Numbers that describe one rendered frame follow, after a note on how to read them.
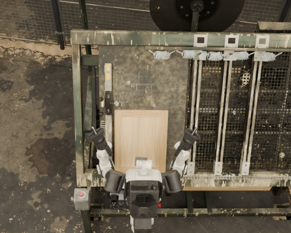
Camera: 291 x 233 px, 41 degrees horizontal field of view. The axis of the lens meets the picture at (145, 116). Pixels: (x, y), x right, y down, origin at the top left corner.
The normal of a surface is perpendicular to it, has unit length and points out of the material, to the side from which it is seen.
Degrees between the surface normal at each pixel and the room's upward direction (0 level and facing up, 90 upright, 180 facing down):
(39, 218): 0
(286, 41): 57
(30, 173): 0
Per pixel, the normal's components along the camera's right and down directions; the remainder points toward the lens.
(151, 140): 0.04, 0.33
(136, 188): 0.04, -0.87
